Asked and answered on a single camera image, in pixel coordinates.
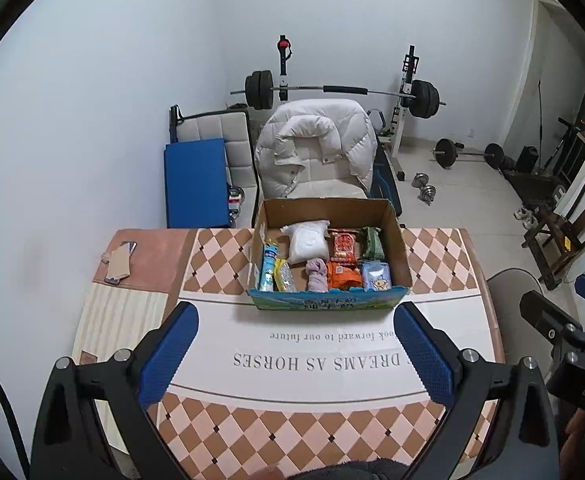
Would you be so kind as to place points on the checkered printed tablecloth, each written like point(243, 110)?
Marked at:
point(297, 360)

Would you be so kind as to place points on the grey padded chair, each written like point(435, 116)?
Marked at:
point(217, 122)

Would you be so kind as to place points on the small red white object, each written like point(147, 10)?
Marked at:
point(235, 202)

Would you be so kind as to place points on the orange snack packet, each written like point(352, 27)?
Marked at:
point(345, 275)

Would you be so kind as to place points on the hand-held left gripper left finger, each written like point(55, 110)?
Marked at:
point(170, 355)

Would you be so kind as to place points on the blue folded mat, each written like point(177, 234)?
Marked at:
point(195, 185)

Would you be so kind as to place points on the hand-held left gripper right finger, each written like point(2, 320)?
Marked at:
point(425, 355)

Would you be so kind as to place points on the leaning black bar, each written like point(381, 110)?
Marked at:
point(541, 110)

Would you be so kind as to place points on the red snack packet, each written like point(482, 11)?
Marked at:
point(345, 247)

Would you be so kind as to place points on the dark smartphone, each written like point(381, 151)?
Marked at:
point(132, 246)

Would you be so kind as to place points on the person's dark fleece clothing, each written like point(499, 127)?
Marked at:
point(352, 470)

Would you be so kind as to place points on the green packet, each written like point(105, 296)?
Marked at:
point(375, 245)

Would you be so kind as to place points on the person's right hand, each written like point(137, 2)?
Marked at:
point(577, 440)

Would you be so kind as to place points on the barbell with black plates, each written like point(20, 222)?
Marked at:
point(347, 90)

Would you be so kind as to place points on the chrome dumbbell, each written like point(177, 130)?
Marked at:
point(421, 180)
point(428, 195)

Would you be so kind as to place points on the light blue tissue packet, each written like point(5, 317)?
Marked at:
point(376, 276)

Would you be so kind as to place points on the black low bench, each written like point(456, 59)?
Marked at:
point(527, 182)

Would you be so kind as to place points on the white down jacket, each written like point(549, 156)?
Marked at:
point(317, 130)

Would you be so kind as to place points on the silver yellow-trimmed pouch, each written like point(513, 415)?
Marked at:
point(285, 276)

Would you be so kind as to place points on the beige round chair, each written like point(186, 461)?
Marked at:
point(512, 285)

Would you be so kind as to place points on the purple sock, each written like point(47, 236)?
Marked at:
point(316, 275)

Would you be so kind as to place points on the beige chair under jacket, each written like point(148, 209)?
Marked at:
point(322, 187)

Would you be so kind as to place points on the black exercise machine frame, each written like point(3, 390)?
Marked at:
point(569, 130)

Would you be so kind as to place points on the long blue packet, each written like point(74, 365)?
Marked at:
point(268, 267)

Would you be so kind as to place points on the black box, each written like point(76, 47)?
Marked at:
point(527, 159)

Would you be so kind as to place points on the white soft bag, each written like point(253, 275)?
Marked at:
point(307, 245)

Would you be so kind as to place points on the cardboard box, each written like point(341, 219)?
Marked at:
point(317, 304)

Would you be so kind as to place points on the small cardboard piece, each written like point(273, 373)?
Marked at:
point(120, 262)

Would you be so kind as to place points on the short barbell with plates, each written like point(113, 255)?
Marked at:
point(445, 151)

